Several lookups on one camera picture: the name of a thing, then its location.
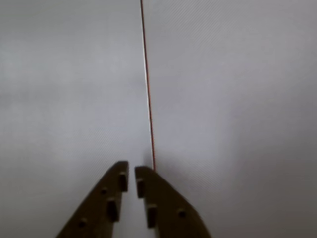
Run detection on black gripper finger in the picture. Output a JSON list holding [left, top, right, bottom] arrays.
[[55, 160, 129, 238], [134, 165, 213, 238]]

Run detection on grey mat without box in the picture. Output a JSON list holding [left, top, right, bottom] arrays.
[[140, 0, 317, 238]]

